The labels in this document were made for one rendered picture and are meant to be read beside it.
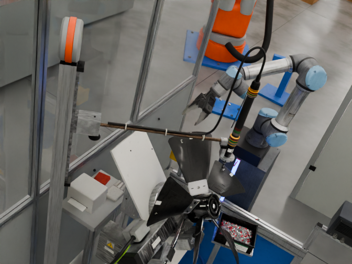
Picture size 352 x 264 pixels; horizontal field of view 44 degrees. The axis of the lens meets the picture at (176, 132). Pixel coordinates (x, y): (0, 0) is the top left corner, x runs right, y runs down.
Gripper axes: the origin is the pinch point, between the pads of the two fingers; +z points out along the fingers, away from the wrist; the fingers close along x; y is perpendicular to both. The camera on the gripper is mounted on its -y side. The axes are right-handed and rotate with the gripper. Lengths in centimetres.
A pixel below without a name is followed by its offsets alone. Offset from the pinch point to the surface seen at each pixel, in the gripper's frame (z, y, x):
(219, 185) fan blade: 9.3, -26.7, -26.1
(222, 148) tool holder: -10.3, -43.0, -4.2
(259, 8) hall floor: -101, 599, -165
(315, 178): -7, 111, -166
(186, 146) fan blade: 3.8, -29.8, 2.7
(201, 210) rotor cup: 17, -48, -17
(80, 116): 17, -47, 51
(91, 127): 17, -49, 45
